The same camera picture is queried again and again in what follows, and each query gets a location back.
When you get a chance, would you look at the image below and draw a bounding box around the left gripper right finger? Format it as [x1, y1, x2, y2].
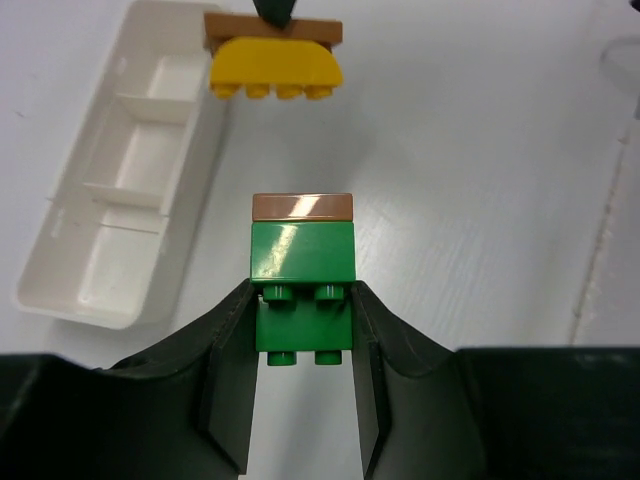
[351, 282, 639, 479]

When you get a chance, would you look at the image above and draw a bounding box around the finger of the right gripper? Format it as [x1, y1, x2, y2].
[253, 0, 296, 28]

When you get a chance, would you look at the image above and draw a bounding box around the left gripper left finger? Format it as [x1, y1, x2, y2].
[1, 281, 258, 479]

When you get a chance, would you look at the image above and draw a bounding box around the yellow curved lego brick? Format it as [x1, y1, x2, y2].
[209, 37, 343, 100]

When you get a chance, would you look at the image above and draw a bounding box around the brown lego plate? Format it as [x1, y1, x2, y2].
[203, 12, 343, 47]
[252, 193, 354, 222]

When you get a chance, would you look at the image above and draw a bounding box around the green lego brick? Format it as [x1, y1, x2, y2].
[249, 221, 356, 301]
[255, 297, 353, 366]

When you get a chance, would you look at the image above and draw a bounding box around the white three-compartment tray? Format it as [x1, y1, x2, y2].
[15, 1, 226, 330]

